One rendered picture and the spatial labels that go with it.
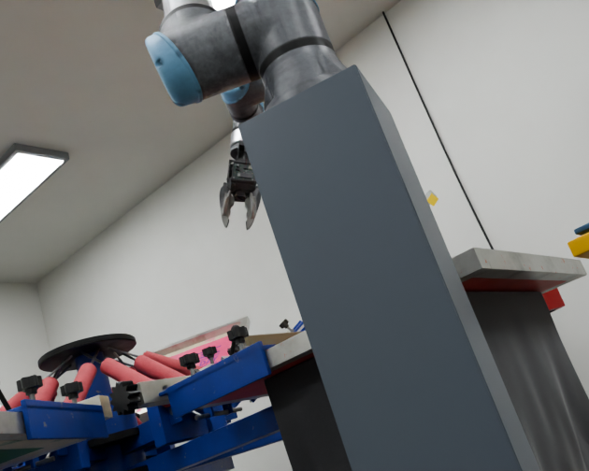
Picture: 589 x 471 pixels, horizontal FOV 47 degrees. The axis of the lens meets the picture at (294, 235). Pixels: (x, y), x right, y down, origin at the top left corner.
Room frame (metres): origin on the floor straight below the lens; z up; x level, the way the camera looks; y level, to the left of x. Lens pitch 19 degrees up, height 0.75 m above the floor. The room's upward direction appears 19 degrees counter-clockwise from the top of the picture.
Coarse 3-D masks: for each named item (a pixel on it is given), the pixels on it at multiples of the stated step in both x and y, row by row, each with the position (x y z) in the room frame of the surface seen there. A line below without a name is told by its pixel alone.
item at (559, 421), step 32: (480, 320) 1.23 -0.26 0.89; (512, 320) 1.35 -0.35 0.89; (544, 320) 1.50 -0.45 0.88; (512, 352) 1.30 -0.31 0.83; (544, 352) 1.43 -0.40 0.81; (512, 384) 1.25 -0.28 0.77; (544, 384) 1.37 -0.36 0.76; (576, 384) 1.52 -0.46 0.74; (544, 416) 1.33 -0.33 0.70; (576, 416) 1.49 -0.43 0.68; (544, 448) 1.29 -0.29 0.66; (576, 448) 1.41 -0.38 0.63
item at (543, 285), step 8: (528, 280) 1.36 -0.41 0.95; (536, 280) 1.40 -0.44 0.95; (544, 280) 1.43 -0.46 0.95; (552, 280) 1.47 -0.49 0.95; (560, 280) 1.52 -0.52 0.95; (512, 288) 1.39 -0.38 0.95; (520, 288) 1.42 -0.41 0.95; (528, 288) 1.46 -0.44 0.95; (536, 288) 1.50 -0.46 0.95; (544, 288) 1.54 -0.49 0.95
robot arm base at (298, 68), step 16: (288, 48) 0.83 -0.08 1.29; (304, 48) 0.83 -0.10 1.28; (320, 48) 0.84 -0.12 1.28; (272, 64) 0.84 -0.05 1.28; (288, 64) 0.83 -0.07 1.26; (304, 64) 0.82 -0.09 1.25; (320, 64) 0.83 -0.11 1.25; (336, 64) 0.84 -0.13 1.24; (272, 80) 0.84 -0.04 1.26; (288, 80) 0.82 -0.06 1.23; (304, 80) 0.81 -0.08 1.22; (320, 80) 0.81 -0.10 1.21; (272, 96) 0.86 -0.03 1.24; (288, 96) 0.82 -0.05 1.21
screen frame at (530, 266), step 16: (464, 256) 1.09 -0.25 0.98; (480, 256) 1.09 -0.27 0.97; (496, 256) 1.15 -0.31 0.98; (512, 256) 1.21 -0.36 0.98; (528, 256) 1.28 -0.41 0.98; (544, 256) 1.36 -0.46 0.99; (464, 272) 1.10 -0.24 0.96; (480, 272) 1.11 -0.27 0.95; (496, 272) 1.16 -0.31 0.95; (512, 272) 1.21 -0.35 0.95; (528, 272) 1.27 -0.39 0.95; (544, 272) 1.33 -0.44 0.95; (560, 272) 1.40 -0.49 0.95; (576, 272) 1.50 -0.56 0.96; (304, 336) 1.30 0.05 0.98; (272, 352) 1.35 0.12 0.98; (288, 352) 1.32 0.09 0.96; (304, 352) 1.31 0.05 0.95; (272, 368) 1.37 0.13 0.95; (240, 400) 1.68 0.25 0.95
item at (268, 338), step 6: (252, 336) 1.50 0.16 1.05; (258, 336) 1.52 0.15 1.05; (264, 336) 1.53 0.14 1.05; (270, 336) 1.55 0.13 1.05; (276, 336) 1.57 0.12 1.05; (282, 336) 1.59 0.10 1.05; (288, 336) 1.60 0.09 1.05; (246, 342) 1.50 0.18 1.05; (252, 342) 1.50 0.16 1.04; (264, 342) 1.53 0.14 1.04; (270, 342) 1.55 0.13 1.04; (276, 342) 1.56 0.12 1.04
